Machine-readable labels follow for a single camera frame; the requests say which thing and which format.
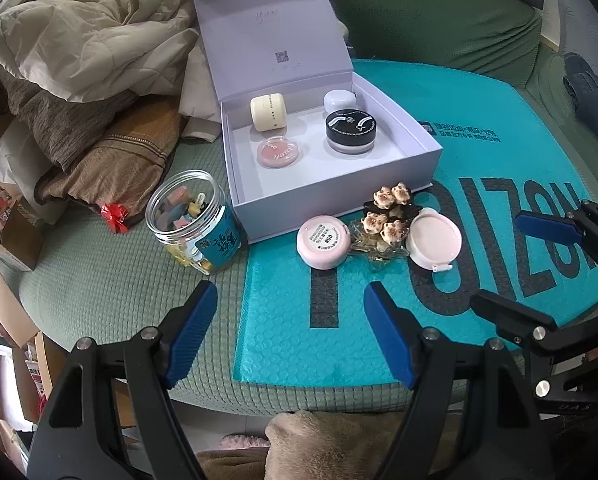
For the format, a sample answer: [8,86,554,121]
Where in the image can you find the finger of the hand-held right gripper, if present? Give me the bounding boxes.
[470,289,598,356]
[515,200,598,281]

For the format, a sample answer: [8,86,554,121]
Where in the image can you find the open cardboard box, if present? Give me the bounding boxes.
[0,195,44,271]

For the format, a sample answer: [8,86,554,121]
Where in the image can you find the pink compact with white label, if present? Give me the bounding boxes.
[297,215,351,269]

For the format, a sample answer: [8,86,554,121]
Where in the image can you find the pink blush compact clear lid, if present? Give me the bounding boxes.
[256,135,302,170]

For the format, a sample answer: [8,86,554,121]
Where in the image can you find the white and pink compact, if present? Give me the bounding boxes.
[405,207,462,272]

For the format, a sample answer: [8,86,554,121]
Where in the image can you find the beige duvet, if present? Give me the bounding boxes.
[0,0,230,136]

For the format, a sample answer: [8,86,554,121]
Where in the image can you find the white pillow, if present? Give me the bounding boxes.
[0,120,54,226]

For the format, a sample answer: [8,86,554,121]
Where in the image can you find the person's brown trousers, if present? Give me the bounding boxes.
[196,410,420,480]

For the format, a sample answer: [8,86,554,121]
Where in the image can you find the green sofa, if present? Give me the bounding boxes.
[19,0,598,418]

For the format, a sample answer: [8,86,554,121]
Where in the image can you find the large cardboard box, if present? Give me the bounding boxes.
[0,250,40,346]

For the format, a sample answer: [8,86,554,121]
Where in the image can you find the white cloth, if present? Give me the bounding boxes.
[539,0,595,56]

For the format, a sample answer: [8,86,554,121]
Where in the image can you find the brown bear hair claw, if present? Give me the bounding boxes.
[363,181,422,213]

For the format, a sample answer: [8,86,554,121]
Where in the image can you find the white hinged gift box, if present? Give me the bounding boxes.
[186,0,444,246]

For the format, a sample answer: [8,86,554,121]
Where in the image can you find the red ribbon bow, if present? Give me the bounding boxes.
[100,203,130,233]

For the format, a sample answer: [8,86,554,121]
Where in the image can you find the teal bubble mailer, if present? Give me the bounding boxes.
[231,58,598,388]

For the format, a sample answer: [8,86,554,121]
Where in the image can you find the blue jeans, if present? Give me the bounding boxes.
[563,52,598,136]

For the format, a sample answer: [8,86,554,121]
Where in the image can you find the black lid cosmetic jar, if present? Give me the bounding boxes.
[325,108,380,157]

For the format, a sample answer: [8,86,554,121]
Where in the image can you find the clear jar of hair clips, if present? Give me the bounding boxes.
[145,170,243,276]

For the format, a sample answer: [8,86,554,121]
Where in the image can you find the cream cosmetic jar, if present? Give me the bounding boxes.
[250,94,288,134]

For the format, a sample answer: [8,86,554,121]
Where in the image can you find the white round case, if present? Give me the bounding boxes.
[323,88,357,113]

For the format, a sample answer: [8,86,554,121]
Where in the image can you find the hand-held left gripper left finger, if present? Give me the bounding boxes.
[26,280,219,480]

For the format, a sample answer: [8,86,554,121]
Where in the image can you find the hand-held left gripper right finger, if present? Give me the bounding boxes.
[363,281,560,480]

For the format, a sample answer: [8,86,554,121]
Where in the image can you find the brown striped pillow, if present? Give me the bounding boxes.
[34,97,187,208]

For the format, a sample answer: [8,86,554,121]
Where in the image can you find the gold bear hair claw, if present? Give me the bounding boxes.
[349,210,412,267]

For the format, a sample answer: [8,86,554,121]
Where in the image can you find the pink fluffy slipper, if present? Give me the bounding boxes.
[219,434,270,451]

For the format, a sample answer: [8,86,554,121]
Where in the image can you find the brown knit garment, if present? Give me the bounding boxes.
[0,67,140,173]

